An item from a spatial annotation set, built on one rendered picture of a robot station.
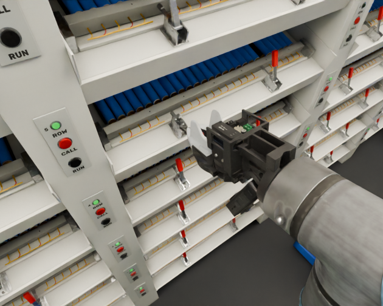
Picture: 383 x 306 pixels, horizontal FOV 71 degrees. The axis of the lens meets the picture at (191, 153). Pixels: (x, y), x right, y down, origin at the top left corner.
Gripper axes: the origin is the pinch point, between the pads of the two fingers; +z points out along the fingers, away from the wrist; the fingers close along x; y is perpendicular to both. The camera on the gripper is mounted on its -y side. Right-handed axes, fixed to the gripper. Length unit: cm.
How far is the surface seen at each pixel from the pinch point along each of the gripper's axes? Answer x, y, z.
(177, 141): 1.9, -3.6, 4.7
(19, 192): 30.4, -1.4, 8.6
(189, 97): -5.2, 1.9, 9.4
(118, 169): 14.7, -3.5, 4.9
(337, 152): -107, -78, 24
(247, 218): -35, -79, 23
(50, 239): 32.2, -19.8, 13.8
